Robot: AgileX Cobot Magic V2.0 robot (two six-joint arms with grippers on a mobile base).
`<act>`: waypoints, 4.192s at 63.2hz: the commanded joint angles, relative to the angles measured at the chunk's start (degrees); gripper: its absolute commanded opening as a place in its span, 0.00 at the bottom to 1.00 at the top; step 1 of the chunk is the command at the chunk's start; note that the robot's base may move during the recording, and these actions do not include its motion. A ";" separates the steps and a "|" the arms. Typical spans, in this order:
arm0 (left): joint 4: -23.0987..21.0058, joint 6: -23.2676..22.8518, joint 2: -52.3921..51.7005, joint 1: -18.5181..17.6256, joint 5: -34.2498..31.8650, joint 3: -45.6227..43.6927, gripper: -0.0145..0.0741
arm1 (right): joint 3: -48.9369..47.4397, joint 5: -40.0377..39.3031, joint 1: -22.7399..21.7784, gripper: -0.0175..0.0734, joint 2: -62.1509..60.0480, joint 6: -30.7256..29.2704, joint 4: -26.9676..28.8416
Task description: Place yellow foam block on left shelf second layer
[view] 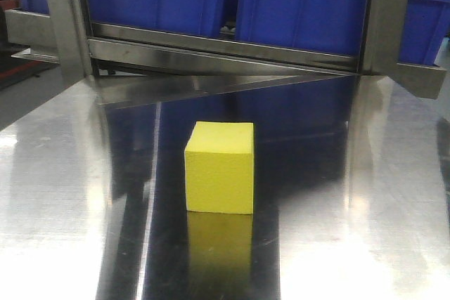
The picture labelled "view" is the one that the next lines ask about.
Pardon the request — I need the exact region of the yellow foam block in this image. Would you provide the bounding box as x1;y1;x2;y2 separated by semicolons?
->
184;121;255;215

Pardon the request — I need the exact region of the blue plastic bin middle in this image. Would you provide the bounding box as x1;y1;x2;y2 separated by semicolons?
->
235;0;366;56

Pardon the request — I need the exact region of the blue plastic bin right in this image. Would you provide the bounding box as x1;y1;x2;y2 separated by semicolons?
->
399;0;449;65

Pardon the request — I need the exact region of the stainless steel shelf frame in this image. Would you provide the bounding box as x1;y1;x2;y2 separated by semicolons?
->
5;0;446;98

